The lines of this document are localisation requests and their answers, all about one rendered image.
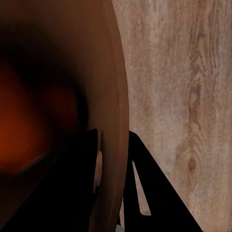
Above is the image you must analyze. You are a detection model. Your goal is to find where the trash can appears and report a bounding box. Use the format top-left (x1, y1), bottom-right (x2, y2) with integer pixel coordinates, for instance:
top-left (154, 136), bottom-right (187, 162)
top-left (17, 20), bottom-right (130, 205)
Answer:
top-left (0, 0), bottom-right (129, 232)

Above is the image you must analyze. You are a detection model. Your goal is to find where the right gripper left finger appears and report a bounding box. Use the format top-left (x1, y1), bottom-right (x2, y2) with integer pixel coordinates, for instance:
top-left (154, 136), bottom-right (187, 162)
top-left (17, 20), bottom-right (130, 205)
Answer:
top-left (0, 129), bottom-right (98, 232)

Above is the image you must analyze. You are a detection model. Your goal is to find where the can of soda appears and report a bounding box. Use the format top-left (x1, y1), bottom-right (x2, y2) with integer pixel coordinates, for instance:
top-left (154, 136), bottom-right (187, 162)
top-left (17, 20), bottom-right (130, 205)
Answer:
top-left (28, 84), bottom-right (84, 133)
top-left (0, 51), bottom-right (63, 178)

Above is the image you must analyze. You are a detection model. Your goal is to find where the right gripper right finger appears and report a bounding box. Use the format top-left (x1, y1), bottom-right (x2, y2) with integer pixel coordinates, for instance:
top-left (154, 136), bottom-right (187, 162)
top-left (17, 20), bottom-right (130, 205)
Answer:
top-left (123, 131), bottom-right (203, 232)

